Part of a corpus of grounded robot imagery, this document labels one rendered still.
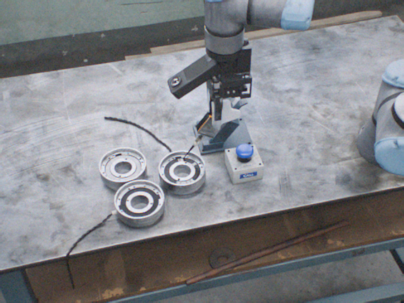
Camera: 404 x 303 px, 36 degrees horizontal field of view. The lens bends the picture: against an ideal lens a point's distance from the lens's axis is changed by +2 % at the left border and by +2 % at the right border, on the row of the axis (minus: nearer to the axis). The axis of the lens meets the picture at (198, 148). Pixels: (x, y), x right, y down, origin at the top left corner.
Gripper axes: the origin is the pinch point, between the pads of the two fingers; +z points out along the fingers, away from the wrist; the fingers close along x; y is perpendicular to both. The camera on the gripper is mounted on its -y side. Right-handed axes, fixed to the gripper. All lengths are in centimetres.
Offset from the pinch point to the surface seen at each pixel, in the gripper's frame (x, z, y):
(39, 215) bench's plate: -7.4, 13.0, -39.4
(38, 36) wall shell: 155, 80, -50
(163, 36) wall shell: 157, 90, 9
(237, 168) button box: -6.8, 8.6, 4.0
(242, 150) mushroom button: -4.5, 5.7, 5.6
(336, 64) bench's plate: 28, 13, 40
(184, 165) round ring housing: -1.9, 10.6, -7.0
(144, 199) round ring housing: -9.0, 11.4, -17.0
